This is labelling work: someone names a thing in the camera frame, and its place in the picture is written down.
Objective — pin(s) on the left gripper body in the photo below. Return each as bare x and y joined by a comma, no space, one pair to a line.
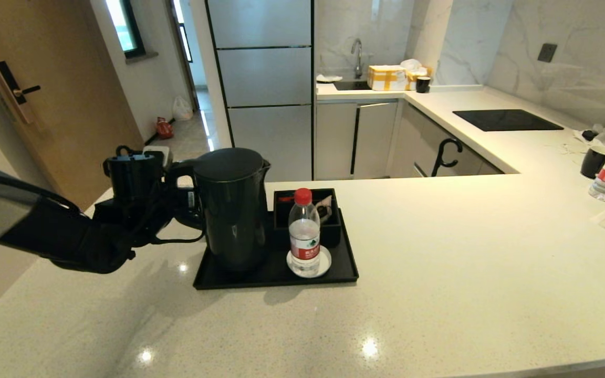
145,215

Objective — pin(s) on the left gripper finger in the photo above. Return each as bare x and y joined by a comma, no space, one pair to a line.
193,202

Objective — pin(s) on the black electric kettle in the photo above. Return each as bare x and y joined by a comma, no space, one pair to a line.
234,210

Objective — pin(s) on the clear water bottle green logo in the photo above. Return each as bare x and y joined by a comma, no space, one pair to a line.
304,231

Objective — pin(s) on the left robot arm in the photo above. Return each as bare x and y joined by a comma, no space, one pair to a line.
45,231

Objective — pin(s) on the sachet packet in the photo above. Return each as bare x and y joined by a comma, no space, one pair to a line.
325,207

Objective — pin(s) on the small black cup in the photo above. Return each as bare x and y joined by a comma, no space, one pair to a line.
423,85

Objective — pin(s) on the red bag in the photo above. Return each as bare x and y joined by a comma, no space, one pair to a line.
165,128

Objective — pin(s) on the red packet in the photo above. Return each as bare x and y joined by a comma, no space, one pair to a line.
284,199

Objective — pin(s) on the black compartment organizer box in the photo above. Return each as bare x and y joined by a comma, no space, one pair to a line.
281,231

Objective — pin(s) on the white plastic bag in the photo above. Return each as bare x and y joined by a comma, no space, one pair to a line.
182,109

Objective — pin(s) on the black rectangular serving tray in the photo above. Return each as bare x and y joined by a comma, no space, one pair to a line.
271,277

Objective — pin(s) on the brown wooden door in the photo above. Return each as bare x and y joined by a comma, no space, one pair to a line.
82,115

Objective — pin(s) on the silver refrigerator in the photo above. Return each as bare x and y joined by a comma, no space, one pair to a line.
266,79

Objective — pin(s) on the white dish by sink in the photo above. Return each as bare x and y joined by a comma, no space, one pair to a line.
329,79

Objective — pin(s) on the black framed window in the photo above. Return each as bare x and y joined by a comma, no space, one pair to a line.
124,26

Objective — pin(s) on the grey sink cabinet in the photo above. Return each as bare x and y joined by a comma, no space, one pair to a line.
376,142

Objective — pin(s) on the dark kitchen sink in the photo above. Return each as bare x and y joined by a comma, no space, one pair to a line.
352,85

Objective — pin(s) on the chrome kitchen faucet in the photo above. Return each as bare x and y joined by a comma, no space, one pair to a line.
358,59

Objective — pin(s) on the cardboard box yellow tape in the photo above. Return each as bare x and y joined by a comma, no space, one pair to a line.
386,78

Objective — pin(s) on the grey drawer cabinet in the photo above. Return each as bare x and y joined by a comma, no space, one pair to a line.
423,142

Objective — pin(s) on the small yellow taped box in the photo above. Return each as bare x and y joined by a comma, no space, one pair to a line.
413,77

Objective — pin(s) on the white tissue on box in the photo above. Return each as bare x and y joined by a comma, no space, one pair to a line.
410,64

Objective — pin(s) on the black induction cooktop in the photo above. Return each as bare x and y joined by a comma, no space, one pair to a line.
504,120

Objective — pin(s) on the black mug white inside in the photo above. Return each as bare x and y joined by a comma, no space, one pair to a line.
592,164

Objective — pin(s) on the crumpled white plastic wrap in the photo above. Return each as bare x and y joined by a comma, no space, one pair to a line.
604,136

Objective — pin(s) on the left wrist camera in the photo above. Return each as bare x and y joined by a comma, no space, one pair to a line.
137,170

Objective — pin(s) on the dark wall socket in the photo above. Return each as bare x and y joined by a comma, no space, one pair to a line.
546,53

